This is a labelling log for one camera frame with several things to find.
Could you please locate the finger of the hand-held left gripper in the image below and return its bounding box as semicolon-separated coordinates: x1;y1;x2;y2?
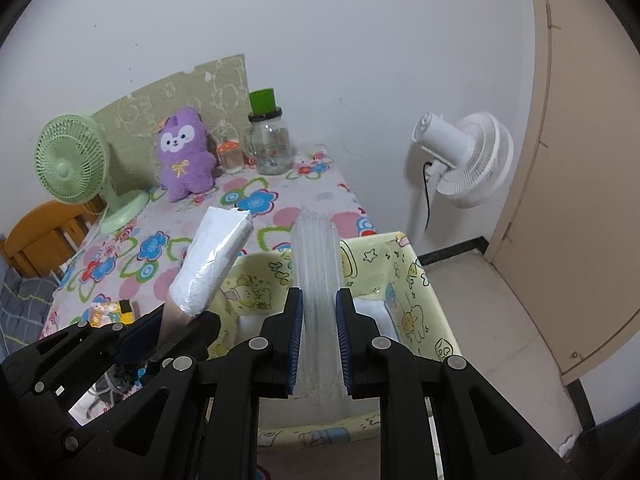
146;310;222;370
2;307;167;392

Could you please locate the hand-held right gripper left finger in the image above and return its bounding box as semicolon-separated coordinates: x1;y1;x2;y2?
75;287;304;480

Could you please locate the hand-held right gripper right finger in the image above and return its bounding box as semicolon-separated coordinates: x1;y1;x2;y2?
335;287;568;480

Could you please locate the white plastic-wrapped packet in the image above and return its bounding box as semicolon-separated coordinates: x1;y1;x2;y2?
159;206;252;356

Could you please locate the yellow-green printed fabric bin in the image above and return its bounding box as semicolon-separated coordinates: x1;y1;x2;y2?
207;231;461;448

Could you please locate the white folded cloth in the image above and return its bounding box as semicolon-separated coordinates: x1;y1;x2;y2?
237;297;401;356

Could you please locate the yellow cartoon box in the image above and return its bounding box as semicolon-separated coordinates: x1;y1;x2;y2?
82;296;136;328

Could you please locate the grey plaid cloth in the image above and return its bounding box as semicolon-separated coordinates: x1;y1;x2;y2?
0;265;58;356

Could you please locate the wooden chair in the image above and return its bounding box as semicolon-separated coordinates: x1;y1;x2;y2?
0;200;106;278

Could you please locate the purple plush toy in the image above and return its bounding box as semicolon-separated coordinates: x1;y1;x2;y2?
156;106;223;203

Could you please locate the toothpick holder orange lid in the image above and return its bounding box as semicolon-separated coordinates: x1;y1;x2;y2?
216;139;246;175

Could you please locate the green desk fan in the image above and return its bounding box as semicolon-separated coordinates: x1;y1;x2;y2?
34;113;151;235

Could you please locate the glass jar green lid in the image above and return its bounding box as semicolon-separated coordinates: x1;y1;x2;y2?
243;88;294;177

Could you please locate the white standing fan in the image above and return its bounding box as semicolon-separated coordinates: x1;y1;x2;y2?
407;111;515;256

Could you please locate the beige door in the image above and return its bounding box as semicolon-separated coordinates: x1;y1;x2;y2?
487;0;640;391

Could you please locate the black fan cable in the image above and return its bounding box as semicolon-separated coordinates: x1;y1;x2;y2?
422;160;436;231

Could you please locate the green printed wall sheet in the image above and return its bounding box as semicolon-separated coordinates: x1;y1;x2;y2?
92;53;249;191

